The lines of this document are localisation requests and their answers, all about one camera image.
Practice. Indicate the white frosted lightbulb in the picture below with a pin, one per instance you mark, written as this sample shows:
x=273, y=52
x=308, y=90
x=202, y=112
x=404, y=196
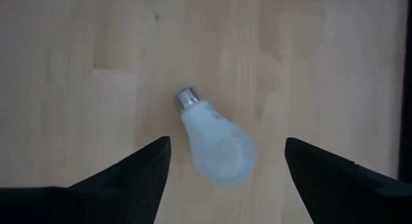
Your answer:
x=215, y=143

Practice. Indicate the black aluminium table frame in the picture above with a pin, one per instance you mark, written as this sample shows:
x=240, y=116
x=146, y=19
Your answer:
x=406, y=89

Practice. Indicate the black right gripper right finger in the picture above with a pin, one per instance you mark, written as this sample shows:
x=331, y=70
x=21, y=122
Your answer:
x=334, y=188

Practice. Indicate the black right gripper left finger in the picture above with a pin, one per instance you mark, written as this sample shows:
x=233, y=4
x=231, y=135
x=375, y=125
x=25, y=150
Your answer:
x=128, y=185

